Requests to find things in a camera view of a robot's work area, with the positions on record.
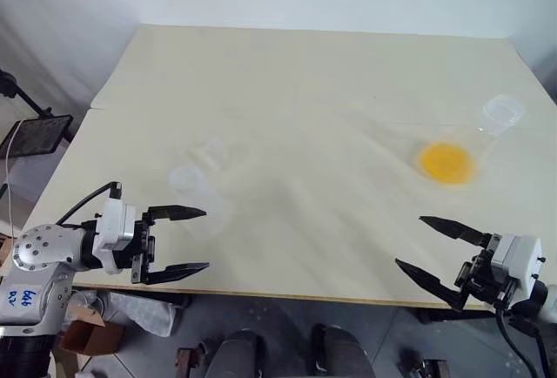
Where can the clear plastic flask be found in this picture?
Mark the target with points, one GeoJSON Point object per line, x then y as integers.
{"type": "Point", "coordinates": [187, 178]}

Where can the black table frame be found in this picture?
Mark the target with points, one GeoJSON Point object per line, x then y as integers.
{"type": "Point", "coordinates": [452, 315]}

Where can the large clear flask, orange liquid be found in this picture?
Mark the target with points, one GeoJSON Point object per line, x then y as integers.
{"type": "Point", "coordinates": [446, 162]}

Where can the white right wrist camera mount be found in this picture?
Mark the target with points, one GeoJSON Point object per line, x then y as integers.
{"type": "Point", "coordinates": [520, 260]}

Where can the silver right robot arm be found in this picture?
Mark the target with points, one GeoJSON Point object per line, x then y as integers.
{"type": "Point", "coordinates": [551, 304]}

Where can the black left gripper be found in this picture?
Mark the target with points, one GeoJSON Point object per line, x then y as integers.
{"type": "Point", "coordinates": [143, 243]}

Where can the brown wooden block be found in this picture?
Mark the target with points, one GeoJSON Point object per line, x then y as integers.
{"type": "Point", "coordinates": [189, 361]}

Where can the brown cardboard box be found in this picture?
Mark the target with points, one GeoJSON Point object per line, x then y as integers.
{"type": "Point", "coordinates": [89, 336]}

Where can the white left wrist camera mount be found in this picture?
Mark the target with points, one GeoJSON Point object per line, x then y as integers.
{"type": "Point", "coordinates": [114, 227]}

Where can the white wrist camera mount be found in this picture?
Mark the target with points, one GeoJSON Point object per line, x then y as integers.
{"type": "Point", "coordinates": [114, 227]}
{"type": "Point", "coordinates": [520, 260]}

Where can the black tablet screen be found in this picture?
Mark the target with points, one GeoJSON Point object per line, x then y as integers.
{"type": "Point", "coordinates": [37, 136]}

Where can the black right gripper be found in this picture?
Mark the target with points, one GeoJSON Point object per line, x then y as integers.
{"type": "Point", "coordinates": [481, 278]}

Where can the clear plastic bag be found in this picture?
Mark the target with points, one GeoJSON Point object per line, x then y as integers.
{"type": "Point", "coordinates": [139, 312]}

